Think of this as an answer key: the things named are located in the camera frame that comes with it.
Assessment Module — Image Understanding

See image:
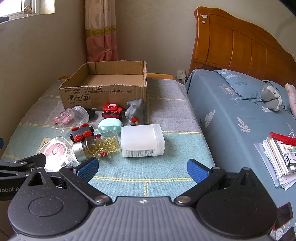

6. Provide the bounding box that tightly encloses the pink pillow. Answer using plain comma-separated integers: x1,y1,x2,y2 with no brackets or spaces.
285,83,296,117

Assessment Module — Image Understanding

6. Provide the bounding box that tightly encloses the capsule bottle with silver cap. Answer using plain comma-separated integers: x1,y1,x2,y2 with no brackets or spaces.
73,130,121,163

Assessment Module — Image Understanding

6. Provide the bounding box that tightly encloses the blue floral bed sheet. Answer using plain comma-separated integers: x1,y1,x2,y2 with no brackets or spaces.
185,68,296,209

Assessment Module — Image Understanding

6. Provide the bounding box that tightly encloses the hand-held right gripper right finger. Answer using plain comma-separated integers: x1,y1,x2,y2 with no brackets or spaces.
173,159,264,207

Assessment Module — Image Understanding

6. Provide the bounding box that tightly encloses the clear plastic jar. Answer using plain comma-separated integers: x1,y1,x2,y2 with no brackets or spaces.
71,105,90,124

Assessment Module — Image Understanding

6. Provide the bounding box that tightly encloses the wooden headboard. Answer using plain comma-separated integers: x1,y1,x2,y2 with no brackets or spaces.
189,6,296,80

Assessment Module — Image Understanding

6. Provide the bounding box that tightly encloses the pink charm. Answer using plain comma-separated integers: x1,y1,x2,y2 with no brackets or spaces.
53,109,75,126

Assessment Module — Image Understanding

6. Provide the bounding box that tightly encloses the grey elephant toy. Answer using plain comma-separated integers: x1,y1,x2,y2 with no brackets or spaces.
125,98,146,127

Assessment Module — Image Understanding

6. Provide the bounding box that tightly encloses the blue floral pillow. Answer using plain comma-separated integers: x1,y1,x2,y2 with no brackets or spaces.
214,69,290,110

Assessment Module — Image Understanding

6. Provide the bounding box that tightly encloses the black red-wheeled toy train car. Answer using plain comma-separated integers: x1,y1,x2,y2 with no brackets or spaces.
70,123,94,142

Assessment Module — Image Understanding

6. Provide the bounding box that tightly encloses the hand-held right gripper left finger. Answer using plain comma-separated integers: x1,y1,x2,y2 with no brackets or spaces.
23,157,114,207

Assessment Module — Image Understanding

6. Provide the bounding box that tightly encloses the wooden table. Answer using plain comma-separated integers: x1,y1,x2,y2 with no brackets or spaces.
58,73,174,81

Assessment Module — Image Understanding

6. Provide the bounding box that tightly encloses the mint green case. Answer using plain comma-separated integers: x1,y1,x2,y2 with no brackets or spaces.
98,118,123,135

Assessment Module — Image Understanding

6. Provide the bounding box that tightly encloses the clear round tub red label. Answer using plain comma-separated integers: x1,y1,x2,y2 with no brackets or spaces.
39,137,79,172

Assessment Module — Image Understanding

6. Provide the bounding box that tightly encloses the grey plush toy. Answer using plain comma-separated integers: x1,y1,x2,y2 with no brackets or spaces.
261,85,283,112

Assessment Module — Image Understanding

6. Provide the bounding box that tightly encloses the red folding fan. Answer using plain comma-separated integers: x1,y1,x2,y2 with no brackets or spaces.
269,132,296,146

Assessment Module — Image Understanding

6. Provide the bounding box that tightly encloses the yellow paper slip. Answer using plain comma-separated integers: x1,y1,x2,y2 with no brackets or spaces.
38,138,51,154

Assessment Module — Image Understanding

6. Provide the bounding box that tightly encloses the dark smartphone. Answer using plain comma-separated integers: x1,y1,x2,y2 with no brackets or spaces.
273,202,294,231

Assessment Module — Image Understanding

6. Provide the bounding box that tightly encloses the window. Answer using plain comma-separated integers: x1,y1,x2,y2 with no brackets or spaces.
0,0,56,18

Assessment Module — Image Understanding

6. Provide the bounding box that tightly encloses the red toy train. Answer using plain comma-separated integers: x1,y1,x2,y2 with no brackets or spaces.
102,103,124,119

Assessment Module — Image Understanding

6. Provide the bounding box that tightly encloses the white wall socket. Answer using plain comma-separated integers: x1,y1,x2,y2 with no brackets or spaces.
177,69,187,84

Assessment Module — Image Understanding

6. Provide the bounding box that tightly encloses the pink curtain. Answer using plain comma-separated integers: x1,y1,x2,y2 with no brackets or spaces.
84,0,119,62

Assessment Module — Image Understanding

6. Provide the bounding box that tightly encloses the cardboard box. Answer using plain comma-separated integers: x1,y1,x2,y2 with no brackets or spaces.
58,61,148,110

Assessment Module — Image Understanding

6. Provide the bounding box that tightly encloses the white plastic bottle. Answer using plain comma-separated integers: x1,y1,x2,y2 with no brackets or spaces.
121,124,165,158

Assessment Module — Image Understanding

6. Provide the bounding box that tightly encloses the grey teal checked blanket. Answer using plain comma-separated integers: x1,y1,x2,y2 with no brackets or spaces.
0,77,216,205

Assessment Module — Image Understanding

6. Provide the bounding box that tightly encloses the stack of papers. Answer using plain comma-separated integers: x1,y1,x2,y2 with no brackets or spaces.
254,137,296,191

